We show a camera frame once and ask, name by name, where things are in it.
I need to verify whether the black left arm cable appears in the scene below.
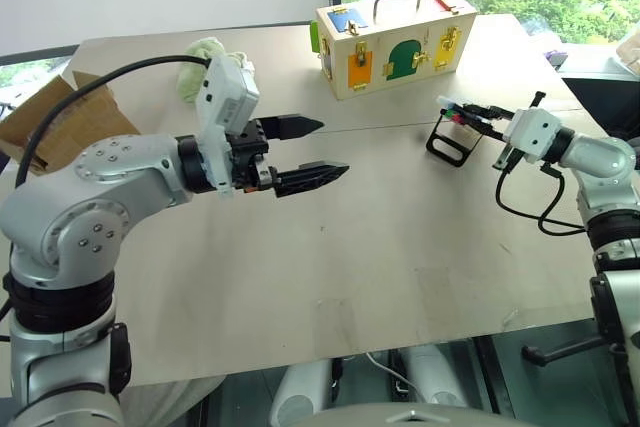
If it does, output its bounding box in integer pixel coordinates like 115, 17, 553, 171
14, 55, 212, 188

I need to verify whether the white robot left leg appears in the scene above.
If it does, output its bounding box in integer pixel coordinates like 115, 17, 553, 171
268, 358, 334, 427

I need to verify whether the thin white cable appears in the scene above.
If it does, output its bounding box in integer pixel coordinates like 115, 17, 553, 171
364, 351, 427, 394

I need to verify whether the brown cardboard box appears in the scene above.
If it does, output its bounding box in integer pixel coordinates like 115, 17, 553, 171
0, 70, 142, 178

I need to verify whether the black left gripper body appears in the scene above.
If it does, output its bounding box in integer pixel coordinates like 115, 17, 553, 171
227, 118, 281, 196

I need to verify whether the black box with grey lid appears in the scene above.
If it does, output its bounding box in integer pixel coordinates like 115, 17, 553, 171
557, 54, 640, 144

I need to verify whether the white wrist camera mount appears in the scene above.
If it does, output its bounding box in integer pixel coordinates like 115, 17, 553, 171
194, 54, 262, 199
502, 106, 562, 167

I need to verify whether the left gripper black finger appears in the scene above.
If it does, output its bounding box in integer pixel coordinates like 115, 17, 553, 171
273, 160, 350, 199
257, 113, 326, 143

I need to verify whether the white robot leg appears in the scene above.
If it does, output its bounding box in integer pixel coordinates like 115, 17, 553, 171
398, 343, 470, 408
268, 358, 334, 427

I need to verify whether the pale green cloth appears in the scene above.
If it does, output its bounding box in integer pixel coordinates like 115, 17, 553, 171
176, 36, 257, 105

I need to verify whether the black wire pen holder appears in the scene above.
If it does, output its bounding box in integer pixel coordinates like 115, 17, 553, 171
425, 105, 485, 169

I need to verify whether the black table leg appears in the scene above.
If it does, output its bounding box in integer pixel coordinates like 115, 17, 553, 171
471, 335, 517, 419

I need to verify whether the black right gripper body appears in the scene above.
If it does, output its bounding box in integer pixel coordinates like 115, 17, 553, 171
487, 106, 524, 171

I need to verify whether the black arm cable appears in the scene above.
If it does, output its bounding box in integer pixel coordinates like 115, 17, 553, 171
494, 160, 587, 237
14, 55, 212, 188

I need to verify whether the grey robot torso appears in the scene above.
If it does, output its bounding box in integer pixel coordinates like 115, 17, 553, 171
297, 400, 504, 427

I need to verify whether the red-capped pen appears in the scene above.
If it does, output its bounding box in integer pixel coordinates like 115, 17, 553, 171
451, 114, 494, 134

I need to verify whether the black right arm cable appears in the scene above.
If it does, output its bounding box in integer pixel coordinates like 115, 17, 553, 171
494, 160, 587, 237

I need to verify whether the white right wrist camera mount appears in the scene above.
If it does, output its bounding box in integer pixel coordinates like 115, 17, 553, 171
502, 106, 562, 167

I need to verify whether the white robot right leg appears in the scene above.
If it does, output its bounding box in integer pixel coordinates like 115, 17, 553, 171
398, 343, 470, 408

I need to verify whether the wooden lock puzzle box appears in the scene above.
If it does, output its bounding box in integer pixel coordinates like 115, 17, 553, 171
309, 0, 478, 103

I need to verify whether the white pen with blue end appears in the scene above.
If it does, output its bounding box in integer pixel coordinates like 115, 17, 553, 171
435, 95, 482, 118

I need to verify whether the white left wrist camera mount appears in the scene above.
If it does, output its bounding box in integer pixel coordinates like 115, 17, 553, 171
194, 54, 262, 199

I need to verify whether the black lever handle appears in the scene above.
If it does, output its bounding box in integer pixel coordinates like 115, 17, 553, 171
521, 333, 624, 369

